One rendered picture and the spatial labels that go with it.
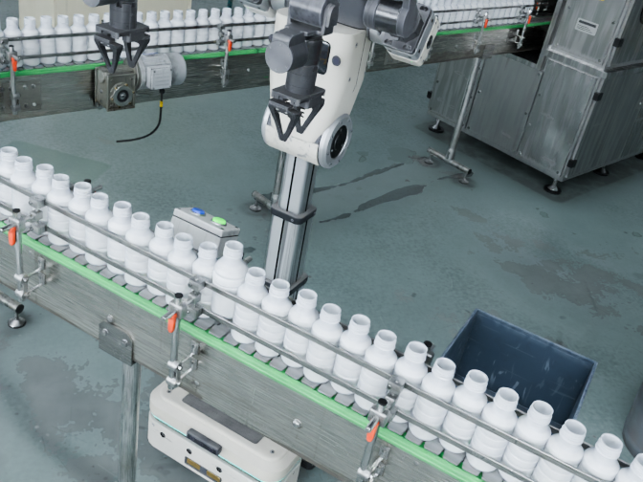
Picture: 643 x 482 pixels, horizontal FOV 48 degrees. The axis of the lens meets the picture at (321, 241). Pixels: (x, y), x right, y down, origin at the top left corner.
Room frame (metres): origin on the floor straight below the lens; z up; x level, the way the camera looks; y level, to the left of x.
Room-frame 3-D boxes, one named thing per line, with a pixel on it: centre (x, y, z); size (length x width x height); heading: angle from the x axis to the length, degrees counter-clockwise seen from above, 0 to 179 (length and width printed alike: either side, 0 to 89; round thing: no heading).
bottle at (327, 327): (1.10, -0.04, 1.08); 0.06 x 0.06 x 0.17
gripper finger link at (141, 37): (1.54, 0.50, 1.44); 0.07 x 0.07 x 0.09; 66
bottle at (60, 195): (1.39, 0.60, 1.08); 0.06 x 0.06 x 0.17
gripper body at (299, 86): (1.34, 0.10, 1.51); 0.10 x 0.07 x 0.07; 155
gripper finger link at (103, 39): (1.51, 0.52, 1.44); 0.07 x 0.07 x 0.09; 66
